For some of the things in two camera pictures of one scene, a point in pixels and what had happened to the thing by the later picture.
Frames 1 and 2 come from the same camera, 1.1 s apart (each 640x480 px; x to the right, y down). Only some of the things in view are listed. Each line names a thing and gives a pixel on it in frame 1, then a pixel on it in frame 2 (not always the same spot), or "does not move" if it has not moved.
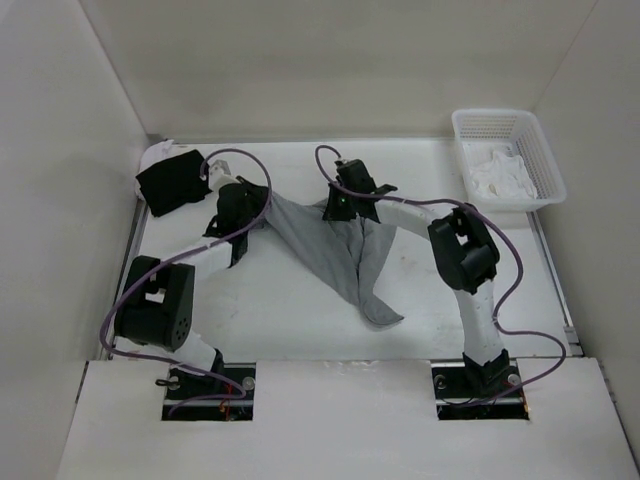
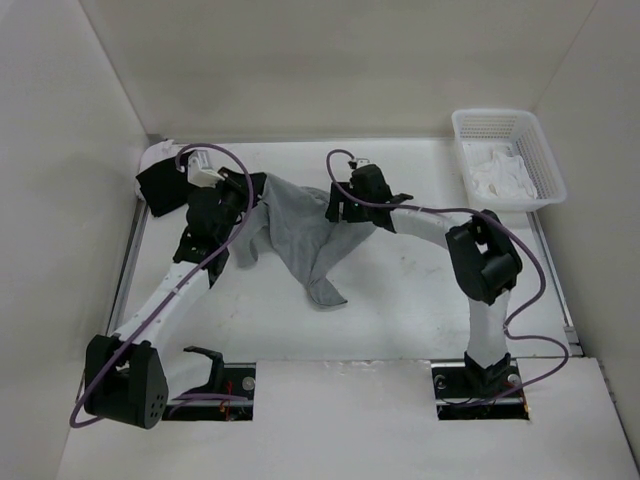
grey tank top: (351, 250) → (292, 222)
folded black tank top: (174, 183) does not move
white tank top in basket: (502, 175) does not move
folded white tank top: (154, 155) does not move
